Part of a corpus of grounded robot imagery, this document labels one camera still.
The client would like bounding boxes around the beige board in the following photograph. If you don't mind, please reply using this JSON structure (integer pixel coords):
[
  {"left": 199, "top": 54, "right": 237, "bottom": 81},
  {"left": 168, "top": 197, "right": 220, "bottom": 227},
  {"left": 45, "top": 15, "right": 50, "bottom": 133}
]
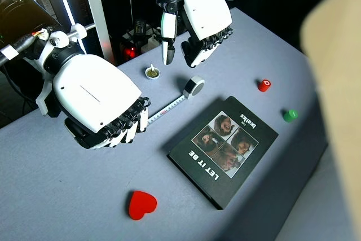
[{"left": 300, "top": 0, "right": 361, "bottom": 241}]

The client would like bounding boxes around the grey tape measure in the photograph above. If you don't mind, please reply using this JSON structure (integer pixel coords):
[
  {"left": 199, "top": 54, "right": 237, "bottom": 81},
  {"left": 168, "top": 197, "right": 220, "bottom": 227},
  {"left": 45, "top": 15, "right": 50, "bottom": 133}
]
[{"left": 147, "top": 75, "right": 206, "bottom": 125}]

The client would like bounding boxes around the red toy cylinder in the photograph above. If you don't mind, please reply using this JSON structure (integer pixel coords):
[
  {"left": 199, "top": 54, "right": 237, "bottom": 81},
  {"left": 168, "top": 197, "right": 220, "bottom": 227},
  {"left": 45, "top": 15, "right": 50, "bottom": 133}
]
[{"left": 257, "top": 78, "right": 272, "bottom": 93}]

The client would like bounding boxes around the red heart block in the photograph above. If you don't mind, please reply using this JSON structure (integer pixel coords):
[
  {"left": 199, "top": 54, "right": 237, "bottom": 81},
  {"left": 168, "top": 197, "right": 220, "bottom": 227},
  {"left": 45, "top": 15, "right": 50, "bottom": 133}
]
[{"left": 128, "top": 190, "right": 158, "bottom": 221}]

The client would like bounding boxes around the white frame post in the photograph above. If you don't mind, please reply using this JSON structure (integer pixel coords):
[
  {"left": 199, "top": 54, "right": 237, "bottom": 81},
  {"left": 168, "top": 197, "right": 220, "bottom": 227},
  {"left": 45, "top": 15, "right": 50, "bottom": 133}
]
[{"left": 80, "top": 0, "right": 115, "bottom": 65}]

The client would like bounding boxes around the small white cup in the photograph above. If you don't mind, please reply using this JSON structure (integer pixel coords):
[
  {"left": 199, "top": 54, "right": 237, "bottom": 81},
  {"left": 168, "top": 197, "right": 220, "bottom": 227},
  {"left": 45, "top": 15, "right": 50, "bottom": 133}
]
[{"left": 145, "top": 65, "right": 161, "bottom": 80}]

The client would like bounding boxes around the green toy cylinder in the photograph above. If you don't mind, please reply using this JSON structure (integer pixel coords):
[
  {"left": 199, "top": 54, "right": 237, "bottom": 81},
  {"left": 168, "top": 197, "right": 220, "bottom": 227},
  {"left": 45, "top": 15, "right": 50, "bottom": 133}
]
[{"left": 283, "top": 108, "right": 299, "bottom": 123}]

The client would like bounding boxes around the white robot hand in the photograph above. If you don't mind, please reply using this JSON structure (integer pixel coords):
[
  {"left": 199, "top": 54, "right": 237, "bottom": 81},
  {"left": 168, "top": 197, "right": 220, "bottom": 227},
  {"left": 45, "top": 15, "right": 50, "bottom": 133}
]
[
  {"left": 52, "top": 54, "right": 150, "bottom": 150},
  {"left": 156, "top": 0, "right": 234, "bottom": 69}
]

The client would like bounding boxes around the black Beatles book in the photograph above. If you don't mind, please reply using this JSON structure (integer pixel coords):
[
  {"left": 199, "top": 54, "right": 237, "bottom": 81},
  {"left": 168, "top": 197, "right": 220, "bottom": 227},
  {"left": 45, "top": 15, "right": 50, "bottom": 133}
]
[{"left": 166, "top": 95, "right": 279, "bottom": 210}]

